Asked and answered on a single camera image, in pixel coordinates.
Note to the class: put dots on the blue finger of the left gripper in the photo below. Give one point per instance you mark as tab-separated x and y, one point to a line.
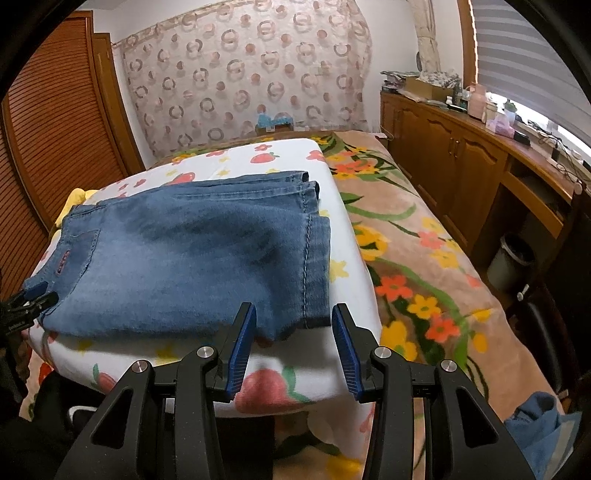
33	292
27	308

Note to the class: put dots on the white fruit print pad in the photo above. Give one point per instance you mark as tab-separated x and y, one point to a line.
100	362

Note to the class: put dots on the circle pattern sheer curtain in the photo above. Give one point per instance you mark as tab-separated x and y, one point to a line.
206	76

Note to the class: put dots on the brown wooden side cabinet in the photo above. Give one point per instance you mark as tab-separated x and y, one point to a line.
482	186

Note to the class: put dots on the cardboard box on cabinet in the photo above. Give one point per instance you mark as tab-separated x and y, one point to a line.
427	91

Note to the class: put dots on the yellow plush toy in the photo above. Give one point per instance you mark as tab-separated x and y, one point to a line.
76	197

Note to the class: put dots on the pink bottle on cabinet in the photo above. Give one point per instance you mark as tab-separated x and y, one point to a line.
477	101

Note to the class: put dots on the beige tied drape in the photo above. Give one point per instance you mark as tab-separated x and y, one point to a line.
425	29

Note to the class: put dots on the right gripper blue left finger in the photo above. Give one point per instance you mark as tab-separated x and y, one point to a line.
212	373

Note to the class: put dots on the grey zebra window blind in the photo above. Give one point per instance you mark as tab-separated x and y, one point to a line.
515	61

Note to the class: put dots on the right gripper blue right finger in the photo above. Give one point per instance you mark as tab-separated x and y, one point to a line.
378	375

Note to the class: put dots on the floral beige bed blanket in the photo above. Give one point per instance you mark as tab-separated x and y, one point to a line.
401	274

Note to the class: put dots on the brown louvered wardrobe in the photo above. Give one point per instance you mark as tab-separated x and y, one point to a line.
63	126

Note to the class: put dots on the blue denim pants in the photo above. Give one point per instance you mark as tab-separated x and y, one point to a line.
181	258

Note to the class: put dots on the blue denim garment on floor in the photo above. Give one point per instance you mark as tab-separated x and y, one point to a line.
544	435

